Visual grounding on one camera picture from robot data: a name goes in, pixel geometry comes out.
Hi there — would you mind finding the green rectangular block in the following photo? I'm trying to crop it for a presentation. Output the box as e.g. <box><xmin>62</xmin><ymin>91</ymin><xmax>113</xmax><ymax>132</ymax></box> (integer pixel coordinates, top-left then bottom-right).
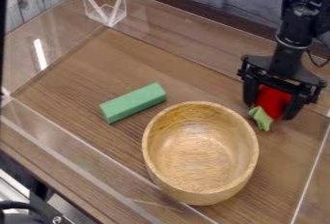
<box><xmin>99</xmin><ymin>83</ymin><xmax>166</xmax><ymax>124</ymax></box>

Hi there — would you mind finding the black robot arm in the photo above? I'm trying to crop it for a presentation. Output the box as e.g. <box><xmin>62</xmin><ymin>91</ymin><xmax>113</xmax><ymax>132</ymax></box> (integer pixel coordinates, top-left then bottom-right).
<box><xmin>238</xmin><ymin>0</ymin><xmax>330</xmax><ymax>120</ymax></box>

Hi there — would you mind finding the black metal bracket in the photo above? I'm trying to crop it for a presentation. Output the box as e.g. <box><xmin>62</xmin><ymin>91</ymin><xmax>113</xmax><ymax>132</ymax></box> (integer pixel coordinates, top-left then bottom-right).
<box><xmin>29</xmin><ymin>192</ymin><xmax>75</xmax><ymax>224</ymax></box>

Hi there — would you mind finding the wooden bowl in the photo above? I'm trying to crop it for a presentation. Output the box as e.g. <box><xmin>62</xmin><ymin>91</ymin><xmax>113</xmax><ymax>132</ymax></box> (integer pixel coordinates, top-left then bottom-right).
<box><xmin>142</xmin><ymin>101</ymin><xmax>260</xmax><ymax>206</ymax></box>

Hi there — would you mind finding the black cable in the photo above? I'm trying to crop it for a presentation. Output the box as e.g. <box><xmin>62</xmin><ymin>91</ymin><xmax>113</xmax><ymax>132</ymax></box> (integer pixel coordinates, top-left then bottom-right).
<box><xmin>0</xmin><ymin>201</ymin><xmax>45</xmax><ymax>224</ymax></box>

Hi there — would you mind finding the clear acrylic enclosure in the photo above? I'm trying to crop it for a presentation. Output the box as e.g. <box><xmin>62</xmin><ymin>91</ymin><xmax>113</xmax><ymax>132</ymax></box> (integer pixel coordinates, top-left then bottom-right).
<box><xmin>0</xmin><ymin>0</ymin><xmax>330</xmax><ymax>224</ymax></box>

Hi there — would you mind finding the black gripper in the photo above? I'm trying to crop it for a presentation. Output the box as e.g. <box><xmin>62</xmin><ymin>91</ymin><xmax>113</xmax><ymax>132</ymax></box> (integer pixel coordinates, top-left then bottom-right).
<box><xmin>238</xmin><ymin>55</ymin><xmax>328</xmax><ymax>121</ymax></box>

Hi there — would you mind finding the red felt fruit green leaf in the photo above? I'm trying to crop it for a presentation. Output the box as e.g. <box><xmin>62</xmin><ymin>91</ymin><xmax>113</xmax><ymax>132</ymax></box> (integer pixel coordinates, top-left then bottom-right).
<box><xmin>249</xmin><ymin>85</ymin><xmax>292</xmax><ymax>131</ymax></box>

